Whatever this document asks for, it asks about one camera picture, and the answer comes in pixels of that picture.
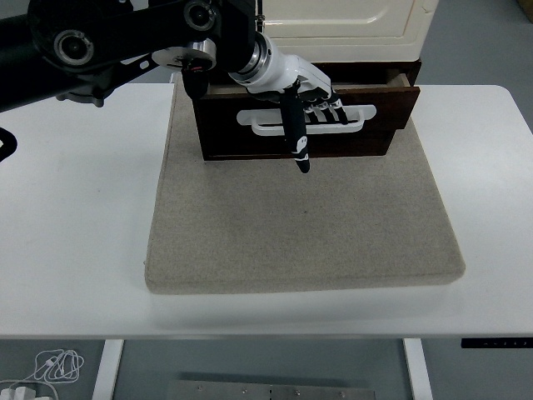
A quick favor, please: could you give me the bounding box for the beige grey mat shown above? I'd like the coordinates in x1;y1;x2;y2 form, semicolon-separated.
143;72;466;296

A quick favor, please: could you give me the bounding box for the white table leg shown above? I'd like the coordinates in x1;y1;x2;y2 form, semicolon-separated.
402;337;434;400
91;339;125;400

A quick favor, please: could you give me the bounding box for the dark wooden drawer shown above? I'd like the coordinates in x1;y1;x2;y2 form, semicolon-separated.
193;68;421;141

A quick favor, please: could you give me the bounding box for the black table control panel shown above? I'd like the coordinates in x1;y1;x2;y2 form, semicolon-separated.
460;337;533;349

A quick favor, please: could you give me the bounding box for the white drawer handle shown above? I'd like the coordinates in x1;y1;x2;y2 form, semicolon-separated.
236;104;377;137

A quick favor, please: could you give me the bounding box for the white charger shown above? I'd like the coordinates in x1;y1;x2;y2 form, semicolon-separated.
0;385;57;400

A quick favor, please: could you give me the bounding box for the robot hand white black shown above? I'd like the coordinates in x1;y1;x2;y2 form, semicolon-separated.
243;41;350;175

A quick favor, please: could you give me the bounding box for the white cable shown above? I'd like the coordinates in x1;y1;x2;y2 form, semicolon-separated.
0;348;85;393

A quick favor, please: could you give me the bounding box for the dark wooden drawer case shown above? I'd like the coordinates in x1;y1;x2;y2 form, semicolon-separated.
187;57;422;162

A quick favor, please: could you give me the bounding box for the cream cabinet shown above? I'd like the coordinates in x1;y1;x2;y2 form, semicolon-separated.
260;0;438;64

